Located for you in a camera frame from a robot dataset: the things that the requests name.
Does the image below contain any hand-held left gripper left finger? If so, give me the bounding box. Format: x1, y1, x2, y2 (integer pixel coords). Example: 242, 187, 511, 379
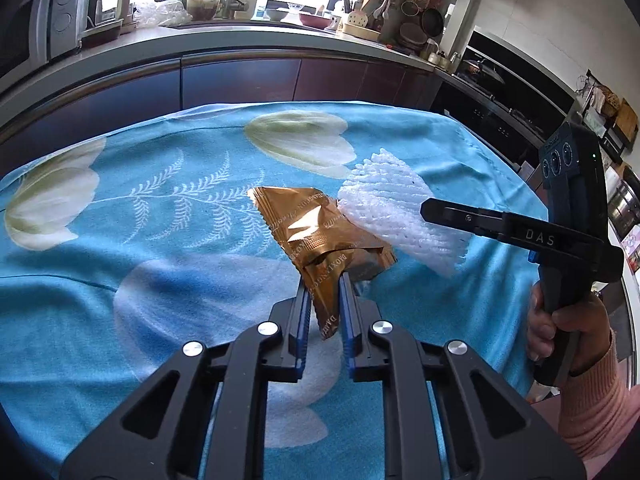
59, 277, 313, 480

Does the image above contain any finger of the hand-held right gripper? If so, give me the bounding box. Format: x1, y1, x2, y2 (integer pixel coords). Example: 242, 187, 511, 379
421, 198, 507, 241

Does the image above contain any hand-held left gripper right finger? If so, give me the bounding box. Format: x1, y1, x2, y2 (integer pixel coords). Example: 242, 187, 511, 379
337, 272, 587, 480

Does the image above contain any large white foam fruit net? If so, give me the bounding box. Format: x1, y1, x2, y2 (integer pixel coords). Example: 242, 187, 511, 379
337, 148, 473, 278

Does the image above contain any gold foil wrapper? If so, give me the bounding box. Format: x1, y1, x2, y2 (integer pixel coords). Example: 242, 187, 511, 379
248, 185, 398, 342

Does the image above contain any person's right hand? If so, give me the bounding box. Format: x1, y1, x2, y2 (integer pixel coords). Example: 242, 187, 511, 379
526, 280, 615, 386

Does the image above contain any black built-in oven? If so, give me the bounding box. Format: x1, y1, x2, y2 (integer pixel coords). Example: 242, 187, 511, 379
430, 30, 576, 181

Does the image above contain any black wok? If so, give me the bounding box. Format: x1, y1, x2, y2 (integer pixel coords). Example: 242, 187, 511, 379
462, 57, 506, 83

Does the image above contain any blue floral tablecloth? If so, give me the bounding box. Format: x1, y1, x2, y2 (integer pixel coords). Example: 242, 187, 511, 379
0, 102, 551, 480

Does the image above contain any hanging black frying pan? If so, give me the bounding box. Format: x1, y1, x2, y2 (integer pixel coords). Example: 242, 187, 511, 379
420, 8, 445, 37

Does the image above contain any cream utensil holder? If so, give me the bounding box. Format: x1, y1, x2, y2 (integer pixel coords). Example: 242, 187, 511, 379
337, 10, 381, 38

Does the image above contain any kitchen counter with dark cabinets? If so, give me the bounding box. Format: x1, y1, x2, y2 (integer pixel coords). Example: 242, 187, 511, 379
0, 20, 451, 181

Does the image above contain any glass jar with dark contents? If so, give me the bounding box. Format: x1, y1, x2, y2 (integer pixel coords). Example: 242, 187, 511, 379
186, 0, 221, 21

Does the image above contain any clear plastic bag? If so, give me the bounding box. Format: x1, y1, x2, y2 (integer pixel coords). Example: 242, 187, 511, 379
135, 0, 191, 28

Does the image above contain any dark rectangular dish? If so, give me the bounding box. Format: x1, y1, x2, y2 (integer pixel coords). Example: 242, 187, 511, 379
80, 19, 124, 48

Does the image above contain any white microwave oven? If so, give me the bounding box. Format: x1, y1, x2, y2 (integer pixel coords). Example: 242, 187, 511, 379
0, 0, 93, 78

